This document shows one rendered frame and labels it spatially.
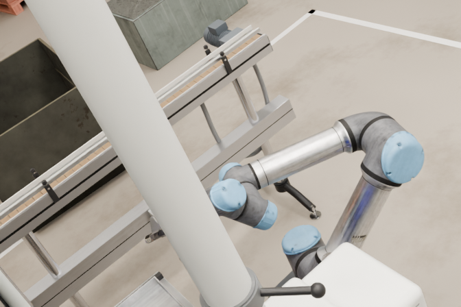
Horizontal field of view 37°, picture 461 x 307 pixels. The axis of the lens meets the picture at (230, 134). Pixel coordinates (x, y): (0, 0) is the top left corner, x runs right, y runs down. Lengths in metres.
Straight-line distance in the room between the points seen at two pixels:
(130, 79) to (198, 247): 0.24
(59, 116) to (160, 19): 1.51
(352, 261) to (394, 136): 0.63
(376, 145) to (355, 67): 2.72
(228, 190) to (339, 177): 2.12
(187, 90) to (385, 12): 2.23
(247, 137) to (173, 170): 2.53
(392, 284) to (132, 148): 0.54
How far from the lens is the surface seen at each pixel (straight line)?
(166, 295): 2.27
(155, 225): 1.87
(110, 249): 3.17
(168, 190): 0.81
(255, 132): 3.34
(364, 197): 1.83
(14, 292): 1.21
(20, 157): 4.10
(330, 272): 1.19
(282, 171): 1.82
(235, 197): 1.64
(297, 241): 2.02
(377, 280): 1.16
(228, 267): 0.91
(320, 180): 3.74
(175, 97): 3.04
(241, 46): 3.20
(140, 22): 5.20
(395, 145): 1.75
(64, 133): 4.13
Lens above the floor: 2.43
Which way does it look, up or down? 34 degrees down
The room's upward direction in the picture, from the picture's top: 25 degrees counter-clockwise
